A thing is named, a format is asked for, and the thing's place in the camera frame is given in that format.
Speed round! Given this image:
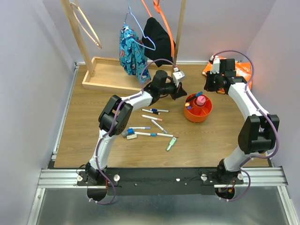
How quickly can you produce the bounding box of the grey blue glue stick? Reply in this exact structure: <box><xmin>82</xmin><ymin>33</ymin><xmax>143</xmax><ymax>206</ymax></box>
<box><xmin>121</xmin><ymin>128</ymin><xmax>135</xmax><ymax>137</ymax></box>

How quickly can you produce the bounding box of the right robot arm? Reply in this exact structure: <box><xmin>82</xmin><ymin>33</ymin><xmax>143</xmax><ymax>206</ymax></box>
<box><xmin>204</xmin><ymin>56</ymin><xmax>279</xmax><ymax>184</ymax></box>

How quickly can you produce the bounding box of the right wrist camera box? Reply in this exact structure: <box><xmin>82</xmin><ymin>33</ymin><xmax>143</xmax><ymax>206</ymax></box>
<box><xmin>210</xmin><ymin>55</ymin><xmax>221</xmax><ymax>74</ymax></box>

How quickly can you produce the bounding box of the purple cable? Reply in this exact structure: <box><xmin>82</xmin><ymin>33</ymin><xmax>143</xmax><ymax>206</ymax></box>
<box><xmin>212</xmin><ymin>50</ymin><xmax>281</xmax><ymax>203</ymax></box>
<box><xmin>88</xmin><ymin>59</ymin><xmax>178</xmax><ymax>205</ymax></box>

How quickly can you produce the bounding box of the aluminium frame rail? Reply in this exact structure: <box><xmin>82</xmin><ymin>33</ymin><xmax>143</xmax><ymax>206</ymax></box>
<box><xmin>28</xmin><ymin>167</ymin><xmax>299</xmax><ymax>225</ymax></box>

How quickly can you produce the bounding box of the blue shark-print garment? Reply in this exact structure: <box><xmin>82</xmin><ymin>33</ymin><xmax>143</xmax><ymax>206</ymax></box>
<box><xmin>119</xmin><ymin>25</ymin><xmax>151</xmax><ymax>84</ymax></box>

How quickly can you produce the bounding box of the orange plastic hanger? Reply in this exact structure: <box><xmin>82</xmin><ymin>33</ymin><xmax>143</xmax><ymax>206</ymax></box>
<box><xmin>153</xmin><ymin>0</ymin><xmax>175</xmax><ymax>57</ymax></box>

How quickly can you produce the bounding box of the white pen dark-blue cap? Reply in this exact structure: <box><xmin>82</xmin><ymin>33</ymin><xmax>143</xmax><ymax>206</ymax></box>
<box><xmin>150</xmin><ymin>108</ymin><xmax>169</xmax><ymax>113</ymax></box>

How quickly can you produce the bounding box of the black highlighter blue cap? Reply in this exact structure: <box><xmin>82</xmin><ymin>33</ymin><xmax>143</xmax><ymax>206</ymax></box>
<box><xmin>186</xmin><ymin>91</ymin><xmax>203</xmax><ymax>103</ymax></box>

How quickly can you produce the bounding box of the orange round divided organizer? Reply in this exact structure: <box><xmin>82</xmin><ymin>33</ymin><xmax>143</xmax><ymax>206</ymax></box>
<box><xmin>183</xmin><ymin>94</ymin><xmax>212</xmax><ymax>123</ymax></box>

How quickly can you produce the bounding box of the white pen black cap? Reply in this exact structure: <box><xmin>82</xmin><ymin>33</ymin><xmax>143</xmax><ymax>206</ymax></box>
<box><xmin>141</xmin><ymin>109</ymin><xmax>160</xmax><ymax>115</ymax></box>

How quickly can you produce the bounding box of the white pen lilac cap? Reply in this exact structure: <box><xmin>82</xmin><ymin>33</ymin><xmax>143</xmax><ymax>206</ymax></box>
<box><xmin>128</xmin><ymin>127</ymin><xmax>151</xmax><ymax>130</ymax></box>

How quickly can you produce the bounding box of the glue tube pink cap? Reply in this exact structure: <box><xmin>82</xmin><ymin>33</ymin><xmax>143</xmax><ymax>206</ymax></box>
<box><xmin>196</xmin><ymin>95</ymin><xmax>206</xmax><ymax>106</ymax></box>

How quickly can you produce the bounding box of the wooden clothes rack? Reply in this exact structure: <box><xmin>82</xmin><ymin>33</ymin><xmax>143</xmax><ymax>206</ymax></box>
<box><xmin>60</xmin><ymin>0</ymin><xmax>186</xmax><ymax>99</ymax></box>

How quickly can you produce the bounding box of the green translucent correction pen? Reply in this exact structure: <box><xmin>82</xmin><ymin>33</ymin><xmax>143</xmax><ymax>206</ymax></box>
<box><xmin>166</xmin><ymin>137</ymin><xmax>177</xmax><ymax>151</ymax></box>

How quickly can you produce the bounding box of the white pen brown cap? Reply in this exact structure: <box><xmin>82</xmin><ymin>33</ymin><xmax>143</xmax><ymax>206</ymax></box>
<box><xmin>156</xmin><ymin>133</ymin><xmax>179</xmax><ymax>138</ymax></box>

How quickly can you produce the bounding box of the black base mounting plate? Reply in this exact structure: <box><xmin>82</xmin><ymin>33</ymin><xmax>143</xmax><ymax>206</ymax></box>
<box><xmin>77</xmin><ymin>167</ymin><xmax>243</xmax><ymax>197</ymax></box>

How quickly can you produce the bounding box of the orange folded cloth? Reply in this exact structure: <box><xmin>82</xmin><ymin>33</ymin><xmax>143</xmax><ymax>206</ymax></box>
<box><xmin>202</xmin><ymin>58</ymin><xmax>251</xmax><ymax>94</ymax></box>

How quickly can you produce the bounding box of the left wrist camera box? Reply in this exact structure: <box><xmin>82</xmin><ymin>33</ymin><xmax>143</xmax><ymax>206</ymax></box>
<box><xmin>172</xmin><ymin>67</ymin><xmax>186</xmax><ymax>87</ymax></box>

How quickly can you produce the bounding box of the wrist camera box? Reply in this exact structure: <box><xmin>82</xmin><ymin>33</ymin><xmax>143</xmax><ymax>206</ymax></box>
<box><xmin>210</xmin><ymin>55</ymin><xmax>221</xmax><ymax>74</ymax></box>
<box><xmin>172</xmin><ymin>67</ymin><xmax>186</xmax><ymax>87</ymax></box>

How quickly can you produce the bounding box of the white eraser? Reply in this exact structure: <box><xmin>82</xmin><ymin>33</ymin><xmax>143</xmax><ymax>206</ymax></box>
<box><xmin>126</xmin><ymin>134</ymin><xmax>137</xmax><ymax>140</ymax></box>

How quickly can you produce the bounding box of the blue wire hanger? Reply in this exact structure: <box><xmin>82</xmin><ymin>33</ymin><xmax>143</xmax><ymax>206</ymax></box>
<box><xmin>124</xmin><ymin>0</ymin><xmax>156</xmax><ymax>51</ymax></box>

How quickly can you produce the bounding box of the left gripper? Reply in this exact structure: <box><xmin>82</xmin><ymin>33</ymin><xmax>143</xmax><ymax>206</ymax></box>
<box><xmin>158</xmin><ymin>79</ymin><xmax>187</xmax><ymax>101</ymax></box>

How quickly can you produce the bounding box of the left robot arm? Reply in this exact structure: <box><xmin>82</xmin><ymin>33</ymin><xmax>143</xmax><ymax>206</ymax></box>
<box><xmin>85</xmin><ymin>68</ymin><xmax>187</xmax><ymax>185</ymax></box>

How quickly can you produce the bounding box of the wooden clothes hanger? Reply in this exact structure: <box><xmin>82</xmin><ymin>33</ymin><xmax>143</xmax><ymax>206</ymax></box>
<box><xmin>70</xmin><ymin>0</ymin><xmax>102</xmax><ymax>49</ymax></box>

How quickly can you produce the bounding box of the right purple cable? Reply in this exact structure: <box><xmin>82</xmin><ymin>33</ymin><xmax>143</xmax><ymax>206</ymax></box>
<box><xmin>212</xmin><ymin>50</ymin><xmax>281</xmax><ymax>203</ymax></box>

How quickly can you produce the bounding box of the white pen light-blue cap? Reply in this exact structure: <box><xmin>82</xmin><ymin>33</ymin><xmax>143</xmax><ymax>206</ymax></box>
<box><xmin>135</xmin><ymin>132</ymin><xmax>157</xmax><ymax>136</ymax></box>

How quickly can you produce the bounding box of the black garment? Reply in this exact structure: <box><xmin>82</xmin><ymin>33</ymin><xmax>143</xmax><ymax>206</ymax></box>
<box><xmin>143</xmin><ymin>17</ymin><xmax>173</xmax><ymax>62</ymax></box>

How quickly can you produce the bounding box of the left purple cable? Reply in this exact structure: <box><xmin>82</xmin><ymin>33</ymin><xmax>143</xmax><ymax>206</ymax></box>
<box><xmin>88</xmin><ymin>59</ymin><xmax>178</xmax><ymax>205</ymax></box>

